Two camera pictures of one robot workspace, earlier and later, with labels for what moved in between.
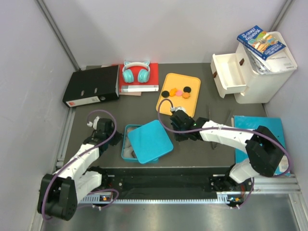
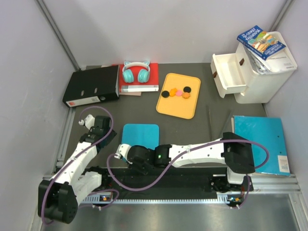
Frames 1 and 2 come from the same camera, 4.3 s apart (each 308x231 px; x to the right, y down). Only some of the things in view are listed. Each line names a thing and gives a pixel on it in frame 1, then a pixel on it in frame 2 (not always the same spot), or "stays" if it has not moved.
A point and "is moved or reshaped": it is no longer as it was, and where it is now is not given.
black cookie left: (165, 94) stays
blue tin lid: (150, 141) is moved or reshaped
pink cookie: (179, 93) stays
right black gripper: (179, 138) → (134, 166)
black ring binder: (90, 85) stays
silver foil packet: (257, 65) stays
